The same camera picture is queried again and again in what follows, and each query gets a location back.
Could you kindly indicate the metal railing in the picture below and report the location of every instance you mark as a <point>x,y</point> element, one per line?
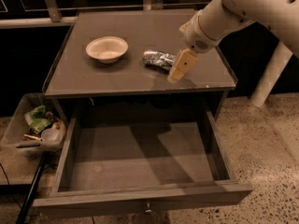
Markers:
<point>38,13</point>

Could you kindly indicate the silver redbull can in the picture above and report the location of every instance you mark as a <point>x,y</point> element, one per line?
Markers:
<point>159,59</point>

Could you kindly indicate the grey wooden cabinet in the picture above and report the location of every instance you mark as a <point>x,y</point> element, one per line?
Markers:
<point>74,74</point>

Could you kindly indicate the clear plastic bin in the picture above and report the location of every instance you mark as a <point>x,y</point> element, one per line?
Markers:
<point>18,135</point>

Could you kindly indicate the white paper bowl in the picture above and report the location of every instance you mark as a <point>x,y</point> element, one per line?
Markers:
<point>108,49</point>

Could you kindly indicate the white diagonal post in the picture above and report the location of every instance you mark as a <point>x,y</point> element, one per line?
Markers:
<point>271,74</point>

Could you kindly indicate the open grey top drawer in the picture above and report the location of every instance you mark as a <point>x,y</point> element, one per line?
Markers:
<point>109,168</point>

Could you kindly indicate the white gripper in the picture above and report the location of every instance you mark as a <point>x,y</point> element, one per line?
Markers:
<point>195,34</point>

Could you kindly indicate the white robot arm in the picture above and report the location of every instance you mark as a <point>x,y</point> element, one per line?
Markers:
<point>206,29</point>

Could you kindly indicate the black floor bar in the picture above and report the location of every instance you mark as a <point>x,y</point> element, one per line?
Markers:
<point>32,190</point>

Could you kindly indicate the green snack bag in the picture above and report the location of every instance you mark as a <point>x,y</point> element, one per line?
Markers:
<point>36,119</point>

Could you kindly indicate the clear plastic cup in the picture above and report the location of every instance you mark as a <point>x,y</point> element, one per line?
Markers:
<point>50,135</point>

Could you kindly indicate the metal drawer knob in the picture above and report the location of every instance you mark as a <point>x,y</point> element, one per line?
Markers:
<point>148,210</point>

